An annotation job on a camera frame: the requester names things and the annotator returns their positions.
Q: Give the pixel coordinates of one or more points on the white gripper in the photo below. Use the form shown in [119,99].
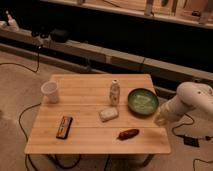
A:
[160,120]

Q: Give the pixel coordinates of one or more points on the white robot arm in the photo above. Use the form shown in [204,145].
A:
[189,96]

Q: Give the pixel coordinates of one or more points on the white spray bottle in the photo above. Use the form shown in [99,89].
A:
[12,22]

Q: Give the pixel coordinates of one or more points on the black device on ledge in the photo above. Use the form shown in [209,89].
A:
[59,35]

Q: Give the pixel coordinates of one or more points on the brown black rectangular block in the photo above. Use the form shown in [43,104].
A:
[64,127]

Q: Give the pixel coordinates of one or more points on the wooden table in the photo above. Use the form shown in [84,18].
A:
[82,97]

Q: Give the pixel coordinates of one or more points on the black power adapter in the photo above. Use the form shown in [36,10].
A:
[191,141]

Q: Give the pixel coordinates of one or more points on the white sponge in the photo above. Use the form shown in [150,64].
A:
[108,114]

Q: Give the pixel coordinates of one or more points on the green bowl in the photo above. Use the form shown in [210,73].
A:
[142,101]

